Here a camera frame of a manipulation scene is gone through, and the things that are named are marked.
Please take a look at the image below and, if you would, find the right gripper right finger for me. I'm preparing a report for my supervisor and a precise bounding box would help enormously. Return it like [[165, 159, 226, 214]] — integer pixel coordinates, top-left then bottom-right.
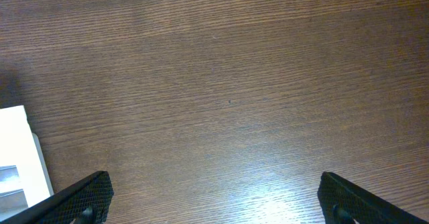
[[317, 172, 428, 224]]

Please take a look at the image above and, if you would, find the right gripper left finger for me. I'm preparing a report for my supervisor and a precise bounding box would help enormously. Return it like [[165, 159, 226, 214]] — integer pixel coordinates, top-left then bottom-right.
[[2, 171, 114, 224]]

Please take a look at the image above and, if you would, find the white plastic cutlery tray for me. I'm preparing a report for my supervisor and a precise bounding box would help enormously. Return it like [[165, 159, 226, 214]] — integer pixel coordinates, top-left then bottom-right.
[[1, 105, 54, 221]]

